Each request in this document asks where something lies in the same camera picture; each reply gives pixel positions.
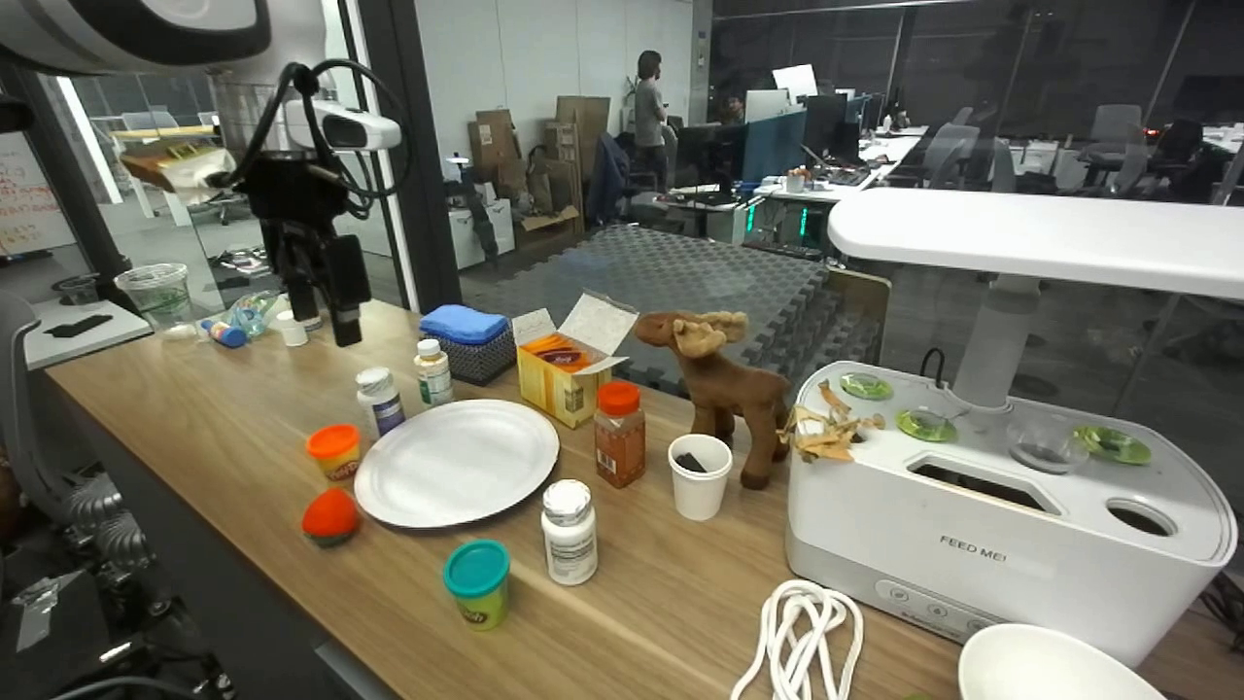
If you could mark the clear plastic cup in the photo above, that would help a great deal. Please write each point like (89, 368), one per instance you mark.
(156, 295)

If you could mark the blue sponge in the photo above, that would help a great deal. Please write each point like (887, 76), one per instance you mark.
(465, 325)

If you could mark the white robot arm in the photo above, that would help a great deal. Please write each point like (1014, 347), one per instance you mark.
(130, 24)

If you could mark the white bottle blue label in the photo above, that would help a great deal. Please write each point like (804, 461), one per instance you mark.
(379, 400)

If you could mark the orange lid yellow dough tub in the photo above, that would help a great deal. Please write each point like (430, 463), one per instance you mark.
(334, 447)

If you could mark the teal lid green dough tub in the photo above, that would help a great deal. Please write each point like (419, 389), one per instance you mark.
(474, 586)

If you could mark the large white pill bottle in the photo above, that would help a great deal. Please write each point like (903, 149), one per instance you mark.
(570, 535)

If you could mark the dried brown plant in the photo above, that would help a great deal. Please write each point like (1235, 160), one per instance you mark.
(826, 430)

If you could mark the yellow tea box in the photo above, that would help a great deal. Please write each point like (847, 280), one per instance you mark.
(557, 378)

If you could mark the grey woven basket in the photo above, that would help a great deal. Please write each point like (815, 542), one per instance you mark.
(474, 359)

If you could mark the white bottle green label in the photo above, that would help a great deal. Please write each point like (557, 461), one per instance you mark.
(431, 373)

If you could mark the brown moose plush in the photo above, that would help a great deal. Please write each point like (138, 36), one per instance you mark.
(733, 389)

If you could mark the white paper cup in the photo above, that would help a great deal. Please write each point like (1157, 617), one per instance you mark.
(702, 483)

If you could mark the white flat tray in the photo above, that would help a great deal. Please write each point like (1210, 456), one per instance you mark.
(81, 332)

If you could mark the cardboard box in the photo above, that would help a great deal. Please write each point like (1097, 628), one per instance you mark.
(495, 149)
(576, 141)

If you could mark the clear plastic bag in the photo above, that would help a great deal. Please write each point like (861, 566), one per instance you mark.
(234, 326)

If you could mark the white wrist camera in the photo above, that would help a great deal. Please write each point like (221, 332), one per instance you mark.
(355, 125)

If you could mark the black tripod stand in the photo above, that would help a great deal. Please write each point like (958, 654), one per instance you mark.
(101, 530)

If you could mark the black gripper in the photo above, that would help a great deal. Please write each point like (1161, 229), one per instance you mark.
(296, 188)

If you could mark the white hydroponic planter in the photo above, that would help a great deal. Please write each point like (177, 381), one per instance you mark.
(984, 545)

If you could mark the standing person grey shirt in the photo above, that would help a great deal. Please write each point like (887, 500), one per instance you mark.
(641, 109)

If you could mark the white bowl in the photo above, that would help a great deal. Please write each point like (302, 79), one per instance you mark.
(1049, 665)

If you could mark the orange lid spice jar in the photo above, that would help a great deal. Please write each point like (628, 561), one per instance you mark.
(618, 434)

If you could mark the orange plush toy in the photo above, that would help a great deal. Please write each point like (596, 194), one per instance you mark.
(331, 516)

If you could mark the white paper plate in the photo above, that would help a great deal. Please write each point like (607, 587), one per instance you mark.
(453, 463)

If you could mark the grey foam floor mat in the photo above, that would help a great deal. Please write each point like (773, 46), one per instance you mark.
(673, 272)

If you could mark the small white cup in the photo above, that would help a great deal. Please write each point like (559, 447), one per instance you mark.
(292, 326)

